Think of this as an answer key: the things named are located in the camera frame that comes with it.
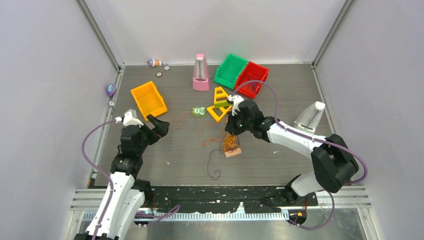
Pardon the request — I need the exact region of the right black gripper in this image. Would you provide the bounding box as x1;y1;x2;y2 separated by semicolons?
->
225;109;253;137

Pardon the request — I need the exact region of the yellow cable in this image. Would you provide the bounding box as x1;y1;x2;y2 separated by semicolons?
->
221;133;241;153

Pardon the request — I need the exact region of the orange cable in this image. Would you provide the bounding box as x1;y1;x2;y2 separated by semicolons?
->
168;110;226;148

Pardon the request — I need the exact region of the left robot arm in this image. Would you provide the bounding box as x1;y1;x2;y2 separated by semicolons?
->
74;109;170;240

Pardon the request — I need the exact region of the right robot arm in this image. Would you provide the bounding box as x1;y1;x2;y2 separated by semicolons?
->
225;95;359;205

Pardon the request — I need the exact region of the wooden block near centre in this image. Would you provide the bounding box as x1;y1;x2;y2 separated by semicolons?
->
224;148;242;158

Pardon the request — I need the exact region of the upright yellow triangle block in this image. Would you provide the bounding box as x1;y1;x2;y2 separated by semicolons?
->
213;86;232;109

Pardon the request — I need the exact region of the flat yellow triangle block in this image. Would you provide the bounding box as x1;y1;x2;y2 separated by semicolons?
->
206;105;232;123

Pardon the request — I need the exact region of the yellow plastic bin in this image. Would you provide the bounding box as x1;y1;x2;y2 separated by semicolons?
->
130;81;168;121

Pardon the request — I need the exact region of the red plastic bin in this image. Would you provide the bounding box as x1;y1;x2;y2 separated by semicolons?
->
234;61;269;99

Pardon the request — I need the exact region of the green plastic bin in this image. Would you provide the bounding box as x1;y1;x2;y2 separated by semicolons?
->
214;53;249;90

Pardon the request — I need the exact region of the green owl toy block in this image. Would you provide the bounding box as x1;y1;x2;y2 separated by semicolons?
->
191;106;207;117

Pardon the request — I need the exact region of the purple egg toy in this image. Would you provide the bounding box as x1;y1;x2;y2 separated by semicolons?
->
106;83;117;97

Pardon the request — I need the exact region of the white metronome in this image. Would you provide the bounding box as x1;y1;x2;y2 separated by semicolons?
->
294;101;326;134

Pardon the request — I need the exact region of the pink metronome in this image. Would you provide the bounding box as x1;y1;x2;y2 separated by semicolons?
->
192;53;210;91

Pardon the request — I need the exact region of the small clown figurine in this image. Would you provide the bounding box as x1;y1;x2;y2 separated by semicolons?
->
146;58;162;67

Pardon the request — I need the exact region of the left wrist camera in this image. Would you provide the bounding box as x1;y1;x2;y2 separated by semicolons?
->
114;109;144;127

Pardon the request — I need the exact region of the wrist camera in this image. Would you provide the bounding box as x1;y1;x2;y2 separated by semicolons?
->
227;94;245;116
114;109;144;127

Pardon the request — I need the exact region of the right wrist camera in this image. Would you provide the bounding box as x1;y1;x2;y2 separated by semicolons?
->
227;94;245;116

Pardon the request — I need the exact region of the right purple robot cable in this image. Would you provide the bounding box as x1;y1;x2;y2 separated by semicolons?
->
231;80;369;230

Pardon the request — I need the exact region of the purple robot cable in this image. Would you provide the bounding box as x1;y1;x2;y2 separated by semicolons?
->
231;80;369;230
81;119;181;240

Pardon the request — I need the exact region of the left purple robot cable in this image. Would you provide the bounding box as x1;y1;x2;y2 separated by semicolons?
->
81;119;181;240

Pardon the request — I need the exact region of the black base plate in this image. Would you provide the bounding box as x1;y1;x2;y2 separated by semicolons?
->
142;185;318;214

